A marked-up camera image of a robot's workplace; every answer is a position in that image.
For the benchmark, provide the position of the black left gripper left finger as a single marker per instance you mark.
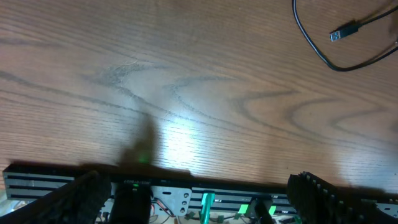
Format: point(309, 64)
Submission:
point(77, 202)

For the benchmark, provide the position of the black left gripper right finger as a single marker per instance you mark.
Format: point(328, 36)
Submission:
point(317, 201)

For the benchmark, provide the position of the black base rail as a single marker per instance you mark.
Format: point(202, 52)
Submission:
point(138, 196)

